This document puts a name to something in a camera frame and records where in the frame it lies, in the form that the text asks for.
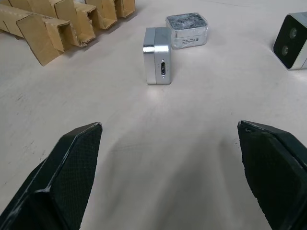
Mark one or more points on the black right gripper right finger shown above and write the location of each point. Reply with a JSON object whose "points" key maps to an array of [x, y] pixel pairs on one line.
{"points": [[268, 172]]}

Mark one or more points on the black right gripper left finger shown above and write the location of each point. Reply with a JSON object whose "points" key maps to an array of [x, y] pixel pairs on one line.
{"points": [[64, 177]]}

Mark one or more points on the brown cardboard divider box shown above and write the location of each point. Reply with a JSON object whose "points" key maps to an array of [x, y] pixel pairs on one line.
{"points": [[60, 21]]}

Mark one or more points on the silver camera with black lens face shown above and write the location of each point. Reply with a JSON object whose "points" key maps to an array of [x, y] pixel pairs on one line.
{"points": [[291, 40]]}

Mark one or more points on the silver camera with USB port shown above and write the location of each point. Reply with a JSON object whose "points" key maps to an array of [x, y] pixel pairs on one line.
{"points": [[157, 60]]}

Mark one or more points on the clear plastic-wrapped silver module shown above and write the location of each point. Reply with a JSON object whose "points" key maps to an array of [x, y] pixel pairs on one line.
{"points": [[187, 28]]}

